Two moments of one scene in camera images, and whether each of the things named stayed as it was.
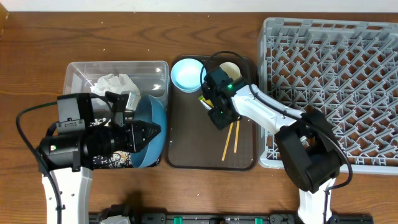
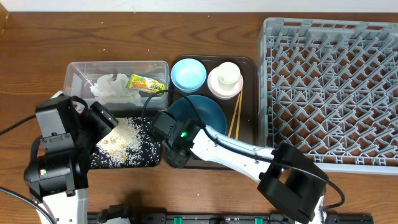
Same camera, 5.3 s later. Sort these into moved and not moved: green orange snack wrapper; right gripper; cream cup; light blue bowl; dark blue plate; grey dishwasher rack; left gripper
Moved: right gripper; left gripper; green orange snack wrapper; dark blue plate
Not moved: light blue bowl; grey dishwasher rack; cream cup
